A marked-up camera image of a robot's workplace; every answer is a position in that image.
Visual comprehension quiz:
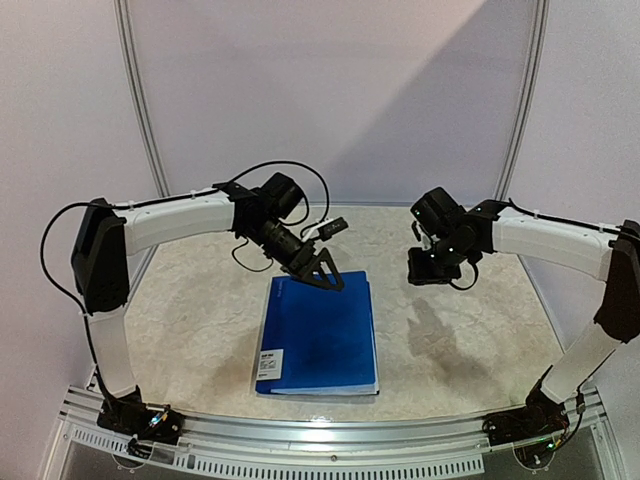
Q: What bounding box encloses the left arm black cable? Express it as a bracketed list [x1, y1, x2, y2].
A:
[40, 160, 331, 401]

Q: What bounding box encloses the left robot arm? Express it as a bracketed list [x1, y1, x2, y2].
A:
[71, 173, 344, 434]

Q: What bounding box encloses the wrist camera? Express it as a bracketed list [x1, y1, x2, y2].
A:
[300, 217, 349, 242]
[411, 221, 432, 251]

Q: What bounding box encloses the blue plastic folder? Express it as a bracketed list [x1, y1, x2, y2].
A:
[255, 271, 379, 396]

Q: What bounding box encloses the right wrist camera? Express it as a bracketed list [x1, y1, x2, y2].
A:
[411, 221, 432, 251]

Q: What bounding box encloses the left aluminium frame post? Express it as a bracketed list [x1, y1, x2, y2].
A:
[113, 0, 170, 197]

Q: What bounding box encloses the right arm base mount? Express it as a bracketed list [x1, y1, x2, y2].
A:
[482, 382, 585, 452]

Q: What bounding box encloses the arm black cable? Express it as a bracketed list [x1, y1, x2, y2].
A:
[40, 160, 331, 401]
[447, 197, 640, 291]

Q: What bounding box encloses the aluminium front rail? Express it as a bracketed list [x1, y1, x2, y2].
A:
[42, 387, 626, 479]

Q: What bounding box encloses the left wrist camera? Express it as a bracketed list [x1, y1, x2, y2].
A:
[300, 217, 349, 242]

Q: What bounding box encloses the aluminium frame post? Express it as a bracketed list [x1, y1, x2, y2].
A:
[494, 0, 550, 200]
[113, 0, 170, 197]

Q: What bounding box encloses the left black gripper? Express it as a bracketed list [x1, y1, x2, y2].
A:
[242, 217, 345, 290]

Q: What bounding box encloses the right aluminium frame post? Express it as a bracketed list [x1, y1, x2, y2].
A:
[494, 0, 550, 200]

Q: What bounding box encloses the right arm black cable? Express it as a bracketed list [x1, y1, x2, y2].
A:
[447, 197, 640, 291]

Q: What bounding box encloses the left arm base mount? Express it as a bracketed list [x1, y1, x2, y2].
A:
[97, 387, 185, 445]

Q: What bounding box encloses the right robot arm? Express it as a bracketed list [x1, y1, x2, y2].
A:
[408, 187, 639, 436]

